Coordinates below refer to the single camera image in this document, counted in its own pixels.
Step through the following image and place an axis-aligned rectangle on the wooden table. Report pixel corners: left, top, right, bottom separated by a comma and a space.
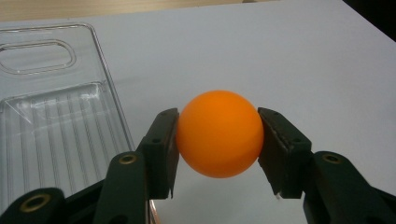
0, 0, 275, 22

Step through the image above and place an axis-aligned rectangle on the orange ball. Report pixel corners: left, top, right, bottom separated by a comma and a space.
176, 90, 265, 179

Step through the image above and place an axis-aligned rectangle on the white table board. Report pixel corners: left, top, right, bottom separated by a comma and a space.
0, 0, 396, 224

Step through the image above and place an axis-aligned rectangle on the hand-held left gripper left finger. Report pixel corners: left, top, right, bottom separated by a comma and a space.
136, 107, 181, 201

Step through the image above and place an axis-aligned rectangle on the clear plastic tray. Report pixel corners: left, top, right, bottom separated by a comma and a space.
0, 22, 136, 216

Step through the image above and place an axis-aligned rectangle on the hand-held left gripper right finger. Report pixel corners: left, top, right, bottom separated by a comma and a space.
257, 106, 313, 200

